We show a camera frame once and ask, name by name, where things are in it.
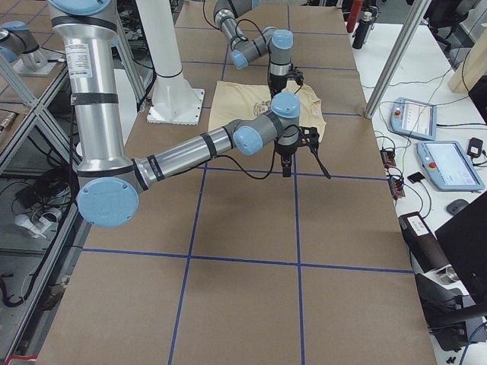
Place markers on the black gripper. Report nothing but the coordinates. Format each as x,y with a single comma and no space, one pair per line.
285,151
275,83

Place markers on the cream long sleeve shirt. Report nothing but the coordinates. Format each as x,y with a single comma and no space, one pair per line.
244,101

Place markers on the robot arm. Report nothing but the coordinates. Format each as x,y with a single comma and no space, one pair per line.
272,42
109,182

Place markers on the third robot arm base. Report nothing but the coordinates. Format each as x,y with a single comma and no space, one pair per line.
20,49

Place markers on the red circuit board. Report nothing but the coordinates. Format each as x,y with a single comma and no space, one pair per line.
396,185
388,158

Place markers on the black water bottle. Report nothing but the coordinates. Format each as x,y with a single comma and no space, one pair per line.
362,30

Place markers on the red fire extinguisher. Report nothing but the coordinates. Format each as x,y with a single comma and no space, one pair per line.
354,13

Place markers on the upper teach pendant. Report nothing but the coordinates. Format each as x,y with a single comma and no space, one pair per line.
414,119

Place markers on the teach pendant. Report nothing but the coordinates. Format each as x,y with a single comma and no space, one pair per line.
448,166
414,119

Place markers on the black square pad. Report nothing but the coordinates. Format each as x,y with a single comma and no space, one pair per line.
417,177

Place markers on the lower teach pendant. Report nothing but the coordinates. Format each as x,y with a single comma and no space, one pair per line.
448,166

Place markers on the black labelled box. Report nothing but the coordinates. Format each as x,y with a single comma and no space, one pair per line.
422,242

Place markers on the black computer mouse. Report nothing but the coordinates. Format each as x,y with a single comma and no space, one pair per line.
456,206

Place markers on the black power adapter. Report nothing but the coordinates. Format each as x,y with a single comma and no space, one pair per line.
474,148

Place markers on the black monitor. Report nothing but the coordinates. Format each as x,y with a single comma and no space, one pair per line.
463,241

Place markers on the wooden board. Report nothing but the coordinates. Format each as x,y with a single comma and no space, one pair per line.
471,69

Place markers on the metal cup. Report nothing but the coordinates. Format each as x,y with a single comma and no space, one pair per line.
448,275

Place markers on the white power strip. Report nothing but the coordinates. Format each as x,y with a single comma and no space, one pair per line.
38,229

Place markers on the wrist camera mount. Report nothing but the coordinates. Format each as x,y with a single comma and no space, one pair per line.
308,136
296,75

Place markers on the white camera pedestal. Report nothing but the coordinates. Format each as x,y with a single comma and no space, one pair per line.
173,100

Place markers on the aluminium frame post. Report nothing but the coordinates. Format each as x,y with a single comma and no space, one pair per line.
400,46

